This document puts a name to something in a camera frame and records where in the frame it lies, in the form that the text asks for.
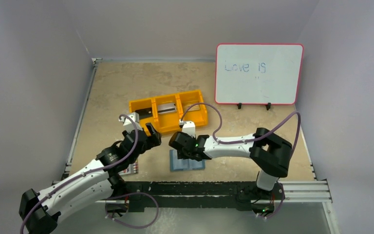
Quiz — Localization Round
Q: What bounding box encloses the black card in bin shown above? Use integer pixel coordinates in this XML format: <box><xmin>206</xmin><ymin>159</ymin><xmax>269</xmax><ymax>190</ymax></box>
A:
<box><xmin>135</xmin><ymin>107</ymin><xmax>153</xmax><ymax>120</ymax></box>

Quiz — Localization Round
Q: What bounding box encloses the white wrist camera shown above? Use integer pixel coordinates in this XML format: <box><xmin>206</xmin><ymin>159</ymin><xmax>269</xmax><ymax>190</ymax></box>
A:
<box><xmin>119</xmin><ymin>112</ymin><xmax>143</xmax><ymax>133</ymax></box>
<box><xmin>179</xmin><ymin>120</ymin><xmax>196</xmax><ymax>137</ymax></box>

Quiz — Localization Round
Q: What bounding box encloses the right yellow bin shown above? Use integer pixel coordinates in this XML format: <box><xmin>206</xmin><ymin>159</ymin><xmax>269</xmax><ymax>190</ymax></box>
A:
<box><xmin>177</xmin><ymin>90</ymin><xmax>208</xmax><ymax>127</ymax></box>

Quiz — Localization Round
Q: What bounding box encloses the gold card in bin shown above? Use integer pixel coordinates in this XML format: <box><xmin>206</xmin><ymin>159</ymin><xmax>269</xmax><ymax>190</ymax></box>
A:
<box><xmin>183</xmin><ymin>103</ymin><xmax>200</xmax><ymax>112</ymax></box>

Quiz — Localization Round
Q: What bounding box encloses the marker pen pack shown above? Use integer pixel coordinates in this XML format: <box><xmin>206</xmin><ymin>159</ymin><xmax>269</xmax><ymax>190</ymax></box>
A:
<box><xmin>119</xmin><ymin>161</ymin><xmax>138</xmax><ymax>176</ymax></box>

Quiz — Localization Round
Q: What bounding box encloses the pink framed whiteboard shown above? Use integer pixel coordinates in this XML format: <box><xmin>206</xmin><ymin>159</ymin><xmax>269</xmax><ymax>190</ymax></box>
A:
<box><xmin>214</xmin><ymin>43</ymin><xmax>304</xmax><ymax>105</ymax></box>

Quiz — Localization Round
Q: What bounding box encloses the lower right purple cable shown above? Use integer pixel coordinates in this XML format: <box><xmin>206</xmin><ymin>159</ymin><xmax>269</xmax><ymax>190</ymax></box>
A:
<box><xmin>255</xmin><ymin>184</ymin><xmax>287</xmax><ymax>221</ymax></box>

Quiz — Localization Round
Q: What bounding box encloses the yellow bin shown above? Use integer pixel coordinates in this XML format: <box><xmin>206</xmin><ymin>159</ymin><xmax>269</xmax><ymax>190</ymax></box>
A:
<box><xmin>154</xmin><ymin>94</ymin><xmax>183</xmax><ymax>134</ymax></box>
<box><xmin>129</xmin><ymin>97</ymin><xmax>159</xmax><ymax>136</ymax></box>
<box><xmin>177</xmin><ymin>90</ymin><xmax>208</xmax><ymax>127</ymax></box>

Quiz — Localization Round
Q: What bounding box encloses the blue card holder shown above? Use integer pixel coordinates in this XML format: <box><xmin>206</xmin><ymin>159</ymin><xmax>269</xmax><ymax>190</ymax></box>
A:
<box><xmin>169</xmin><ymin>150</ymin><xmax>205</xmax><ymax>172</ymax></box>

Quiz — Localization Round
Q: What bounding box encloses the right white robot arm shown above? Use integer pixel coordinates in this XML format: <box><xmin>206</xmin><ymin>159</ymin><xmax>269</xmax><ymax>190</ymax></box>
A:
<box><xmin>168</xmin><ymin>128</ymin><xmax>293</xmax><ymax>198</ymax></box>

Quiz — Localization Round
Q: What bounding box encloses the left yellow bin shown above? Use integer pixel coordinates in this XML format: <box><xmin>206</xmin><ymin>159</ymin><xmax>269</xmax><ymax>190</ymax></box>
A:
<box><xmin>129</xmin><ymin>97</ymin><xmax>159</xmax><ymax>136</ymax></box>

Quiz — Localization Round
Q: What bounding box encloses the silver card in bin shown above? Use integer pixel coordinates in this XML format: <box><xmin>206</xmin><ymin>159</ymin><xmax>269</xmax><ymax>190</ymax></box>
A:
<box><xmin>157</xmin><ymin>102</ymin><xmax>177</xmax><ymax>115</ymax></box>

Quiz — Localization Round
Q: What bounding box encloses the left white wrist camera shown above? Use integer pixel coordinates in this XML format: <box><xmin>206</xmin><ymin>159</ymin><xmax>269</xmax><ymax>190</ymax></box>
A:
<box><xmin>119</xmin><ymin>112</ymin><xmax>143</xmax><ymax>133</ymax></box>

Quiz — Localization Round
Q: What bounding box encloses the purple cable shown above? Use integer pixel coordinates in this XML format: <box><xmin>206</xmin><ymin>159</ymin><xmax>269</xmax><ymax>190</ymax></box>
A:
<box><xmin>255</xmin><ymin>184</ymin><xmax>287</xmax><ymax>221</ymax></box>
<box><xmin>19</xmin><ymin>114</ymin><xmax>139</xmax><ymax>234</ymax></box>
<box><xmin>104</xmin><ymin>192</ymin><xmax>159</xmax><ymax>229</ymax></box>
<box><xmin>180</xmin><ymin>102</ymin><xmax>302</xmax><ymax>159</ymax></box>

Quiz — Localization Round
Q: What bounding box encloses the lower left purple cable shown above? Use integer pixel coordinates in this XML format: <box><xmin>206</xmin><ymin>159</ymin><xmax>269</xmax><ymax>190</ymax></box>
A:
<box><xmin>104</xmin><ymin>192</ymin><xmax>159</xmax><ymax>229</ymax></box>

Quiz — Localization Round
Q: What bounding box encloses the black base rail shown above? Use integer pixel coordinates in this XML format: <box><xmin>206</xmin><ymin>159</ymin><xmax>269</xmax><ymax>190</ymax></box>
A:
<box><xmin>93</xmin><ymin>180</ymin><xmax>286</xmax><ymax>212</ymax></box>

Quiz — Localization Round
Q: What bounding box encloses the middle yellow bin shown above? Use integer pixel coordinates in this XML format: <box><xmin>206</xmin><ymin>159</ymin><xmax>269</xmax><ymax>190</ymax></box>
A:
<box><xmin>154</xmin><ymin>94</ymin><xmax>183</xmax><ymax>134</ymax></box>

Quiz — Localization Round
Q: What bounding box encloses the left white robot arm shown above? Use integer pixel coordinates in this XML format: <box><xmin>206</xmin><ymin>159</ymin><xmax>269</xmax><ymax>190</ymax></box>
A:
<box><xmin>19</xmin><ymin>122</ymin><xmax>162</xmax><ymax>234</ymax></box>

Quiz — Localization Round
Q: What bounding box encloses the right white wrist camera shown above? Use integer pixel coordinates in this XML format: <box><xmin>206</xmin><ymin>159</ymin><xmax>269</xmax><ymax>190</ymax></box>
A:
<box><xmin>179</xmin><ymin>120</ymin><xmax>196</xmax><ymax>137</ymax></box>

